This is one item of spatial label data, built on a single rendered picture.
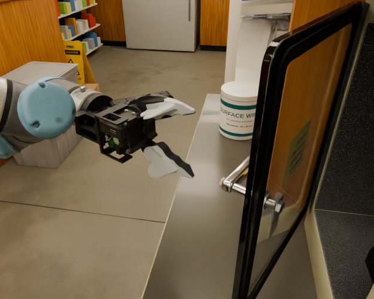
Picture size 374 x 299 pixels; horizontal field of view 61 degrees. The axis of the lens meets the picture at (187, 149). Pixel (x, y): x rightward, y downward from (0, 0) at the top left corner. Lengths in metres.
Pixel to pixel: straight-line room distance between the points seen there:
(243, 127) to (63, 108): 0.63
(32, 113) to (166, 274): 0.37
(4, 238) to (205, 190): 1.62
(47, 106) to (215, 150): 0.59
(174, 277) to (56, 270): 1.36
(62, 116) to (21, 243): 1.72
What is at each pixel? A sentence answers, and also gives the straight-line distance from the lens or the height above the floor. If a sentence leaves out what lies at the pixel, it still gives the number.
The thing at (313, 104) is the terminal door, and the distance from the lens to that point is 0.44.
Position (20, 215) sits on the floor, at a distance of 2.34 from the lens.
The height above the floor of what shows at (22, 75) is 0.65.
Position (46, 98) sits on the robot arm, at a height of 1.28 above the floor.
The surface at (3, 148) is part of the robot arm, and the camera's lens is 0.60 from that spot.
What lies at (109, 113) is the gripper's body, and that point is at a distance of 0.51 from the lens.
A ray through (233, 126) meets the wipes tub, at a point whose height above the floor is 0.99.
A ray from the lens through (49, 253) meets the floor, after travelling 2.03.
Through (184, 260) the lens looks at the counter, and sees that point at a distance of 0.65.
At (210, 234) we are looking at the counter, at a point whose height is 0.94.
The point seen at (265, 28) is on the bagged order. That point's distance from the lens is 1.63.
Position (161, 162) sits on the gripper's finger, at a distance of 0.52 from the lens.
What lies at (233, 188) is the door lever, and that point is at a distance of 0.40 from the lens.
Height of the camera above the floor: 1.45
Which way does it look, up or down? 33 degrees down
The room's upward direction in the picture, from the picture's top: straight up
